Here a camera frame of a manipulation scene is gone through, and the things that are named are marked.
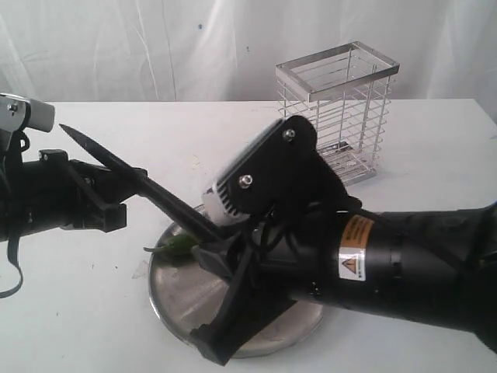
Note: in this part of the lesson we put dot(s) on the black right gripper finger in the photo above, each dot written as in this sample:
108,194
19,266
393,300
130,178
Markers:
223,258
246,310

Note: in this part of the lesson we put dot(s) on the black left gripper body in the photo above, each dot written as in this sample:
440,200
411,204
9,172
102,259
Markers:
42,195

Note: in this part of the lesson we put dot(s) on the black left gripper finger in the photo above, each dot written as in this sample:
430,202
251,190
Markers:
93,207

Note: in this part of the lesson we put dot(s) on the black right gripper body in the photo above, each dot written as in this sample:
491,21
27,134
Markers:
291,254

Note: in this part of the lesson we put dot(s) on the green cucumber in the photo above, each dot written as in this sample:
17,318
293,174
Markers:
177,246

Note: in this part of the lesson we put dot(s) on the black knife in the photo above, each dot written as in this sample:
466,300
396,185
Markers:
179,211

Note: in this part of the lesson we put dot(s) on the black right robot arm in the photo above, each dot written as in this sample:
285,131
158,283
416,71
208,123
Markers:
432,267

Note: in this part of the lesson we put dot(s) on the round steel plate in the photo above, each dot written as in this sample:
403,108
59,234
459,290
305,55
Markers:
185,297

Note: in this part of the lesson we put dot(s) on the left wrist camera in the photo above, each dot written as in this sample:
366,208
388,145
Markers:
19,112

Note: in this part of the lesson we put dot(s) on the chrome wire utensil holder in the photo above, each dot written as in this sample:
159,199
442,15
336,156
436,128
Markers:
344,92

